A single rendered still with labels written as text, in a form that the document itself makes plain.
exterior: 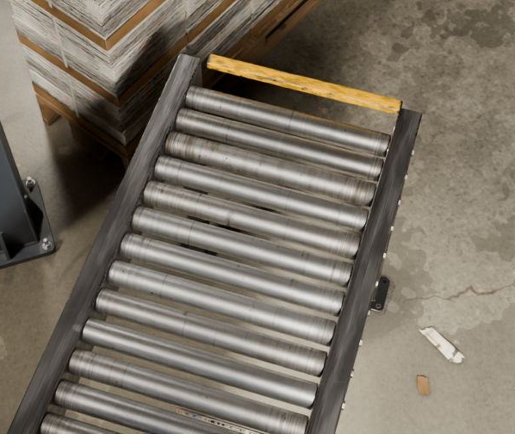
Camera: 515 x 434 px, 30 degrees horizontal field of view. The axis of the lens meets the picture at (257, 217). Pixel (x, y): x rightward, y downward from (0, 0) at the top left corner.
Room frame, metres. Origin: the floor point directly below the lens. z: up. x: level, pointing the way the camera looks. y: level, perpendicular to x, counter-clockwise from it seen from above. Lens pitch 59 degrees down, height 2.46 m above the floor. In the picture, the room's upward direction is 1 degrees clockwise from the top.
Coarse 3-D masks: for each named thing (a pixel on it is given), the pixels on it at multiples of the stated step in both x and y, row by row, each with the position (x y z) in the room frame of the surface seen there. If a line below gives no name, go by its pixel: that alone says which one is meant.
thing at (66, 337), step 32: (192, 64) 1.39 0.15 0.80; (160, 96) 1.30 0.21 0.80; (160, 128) 1.21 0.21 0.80; (128, 192) 1.05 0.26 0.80; (128, 224) 0.98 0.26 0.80; (96, 256) 0.91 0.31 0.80; (96, 288) 0.84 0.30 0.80; (64, 320) 0.77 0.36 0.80; (64, 352) 0.70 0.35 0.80; (32, 384) 0.64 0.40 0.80; (32, 416) 0.58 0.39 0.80
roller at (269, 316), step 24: (120, 264) 0.89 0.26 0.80; (144, 288) 0.84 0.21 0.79; (168, 288) 0.84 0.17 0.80; (192, 288) 0.84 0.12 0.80; (216, 288) 0.84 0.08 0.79; (216, 312) 0.80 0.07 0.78; (240, 312) 0.80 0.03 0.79; (264, 312) 0.79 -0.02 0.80; (288, 312) 0.80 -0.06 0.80; (312, 336) 0.75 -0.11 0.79
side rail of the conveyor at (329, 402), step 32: (416, 128) 1.23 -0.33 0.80; (384, 160) 1.15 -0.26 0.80; (384, 192) 1.07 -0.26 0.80; (384, 224) 0.99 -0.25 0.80; (384, 256) 0.93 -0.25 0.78; (352, 288) 0.85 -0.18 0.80; (352, 320) 0.78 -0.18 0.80; (352, 352) 0.72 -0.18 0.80; (320, 384) 0.65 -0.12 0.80; (320, 416) 0.59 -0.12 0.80
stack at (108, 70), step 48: (48, 0) 1.70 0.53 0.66; (96, 0) 1.59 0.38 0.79; (144, 0) 1.70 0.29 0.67; (192, 0) 1.84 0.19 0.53; (240, 0) 2.00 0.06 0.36; (48, 48) 1.74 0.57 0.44; (96, 48) 1.61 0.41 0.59; (144, 48) 1.68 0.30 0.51; (192, 48) 1.83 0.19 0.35; (96, 96) 1.65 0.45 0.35; (144, 96) 1.68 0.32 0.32; (96, 144) 1.67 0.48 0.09
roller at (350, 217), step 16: (160, 160) 1.13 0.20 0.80; (176, 160) 1.14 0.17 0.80; (160, 176) 1.11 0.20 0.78; (176, 176) 1.10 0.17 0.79; (192, 176) 1.10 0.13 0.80; (208, 176) 1.10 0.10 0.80; (224, 176) 1.10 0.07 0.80; (240, 176) 1.10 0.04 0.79; (224, 192) 1.07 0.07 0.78; (240, 192) 1.07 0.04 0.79; (256, 192) 1.06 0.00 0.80; (272, 192) 1.06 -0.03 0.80; (288, 192) 1.06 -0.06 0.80; (272, 208) 1.04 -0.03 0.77; (288, 208) 1.03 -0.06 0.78; (304, 208) 1.03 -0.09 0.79; (320, 208) 1.03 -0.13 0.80; (336, 208) 1.03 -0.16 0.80; (352, 208) 1.03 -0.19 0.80; (336, 224) 1.00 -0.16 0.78; (352, 224) 1.00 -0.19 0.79
